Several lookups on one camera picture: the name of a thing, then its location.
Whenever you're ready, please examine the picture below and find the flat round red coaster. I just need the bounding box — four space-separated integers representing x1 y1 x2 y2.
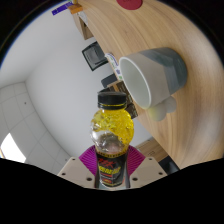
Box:
115 0 144 11

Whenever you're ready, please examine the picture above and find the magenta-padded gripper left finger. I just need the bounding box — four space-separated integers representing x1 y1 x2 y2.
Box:
56 144 100 189

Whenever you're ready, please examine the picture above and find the white and green leaflet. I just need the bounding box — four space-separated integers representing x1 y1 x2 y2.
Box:
104 52 124 81

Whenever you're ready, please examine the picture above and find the black mesh-back office chair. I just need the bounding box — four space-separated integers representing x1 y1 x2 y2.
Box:
81 40 109 72

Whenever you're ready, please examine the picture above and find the orange box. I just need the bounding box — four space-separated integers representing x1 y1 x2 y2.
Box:
68 3 84 15

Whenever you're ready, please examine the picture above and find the white and grey mug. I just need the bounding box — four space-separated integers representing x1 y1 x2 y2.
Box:
118 47 188 122

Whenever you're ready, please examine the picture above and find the rectangular ceiling light panel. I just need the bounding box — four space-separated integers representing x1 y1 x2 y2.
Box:
0 133 27 164

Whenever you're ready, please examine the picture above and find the small dark brown box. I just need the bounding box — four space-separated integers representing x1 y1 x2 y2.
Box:
125 101 139 120

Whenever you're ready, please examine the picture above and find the low wooden side desk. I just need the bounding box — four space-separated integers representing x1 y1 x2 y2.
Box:
71 11 95 41

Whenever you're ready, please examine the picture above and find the clear black-capped drink bottle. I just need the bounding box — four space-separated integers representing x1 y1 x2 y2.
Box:
89 91 135 188

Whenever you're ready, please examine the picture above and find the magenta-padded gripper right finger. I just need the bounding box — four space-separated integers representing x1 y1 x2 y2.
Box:
123 144 168 189

